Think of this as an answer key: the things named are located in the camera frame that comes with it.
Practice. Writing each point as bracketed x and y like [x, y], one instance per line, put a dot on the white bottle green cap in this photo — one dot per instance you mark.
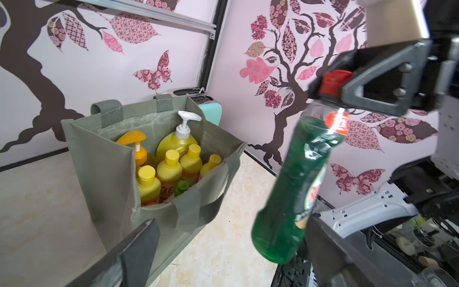
[182, 187]

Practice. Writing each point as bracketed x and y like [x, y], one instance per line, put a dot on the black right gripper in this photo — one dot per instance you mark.
[391, 79]

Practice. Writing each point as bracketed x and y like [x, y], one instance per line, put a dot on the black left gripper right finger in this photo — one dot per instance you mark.
[339, 262]

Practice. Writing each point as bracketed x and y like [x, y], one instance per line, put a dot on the dark green bottle red cap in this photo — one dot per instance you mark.
[280, 226]

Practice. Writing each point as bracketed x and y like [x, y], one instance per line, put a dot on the large yellow dish soap bottle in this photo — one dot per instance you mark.
[180, 139]

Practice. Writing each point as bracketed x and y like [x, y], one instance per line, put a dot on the orange pump soap bottle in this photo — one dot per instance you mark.
[135, 137]

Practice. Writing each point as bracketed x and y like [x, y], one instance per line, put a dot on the grey-green shopping bag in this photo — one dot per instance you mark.
[108, 176]

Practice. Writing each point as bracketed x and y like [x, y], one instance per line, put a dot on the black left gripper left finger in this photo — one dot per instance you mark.
[128, 264]

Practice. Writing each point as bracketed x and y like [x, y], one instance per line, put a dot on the mint green toaster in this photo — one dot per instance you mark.
[211, 108]

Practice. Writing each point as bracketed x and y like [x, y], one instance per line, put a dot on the orange bottle yellow cap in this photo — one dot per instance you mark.
[169, 172]
[191, 164]
[214, 160]
[148, 184]

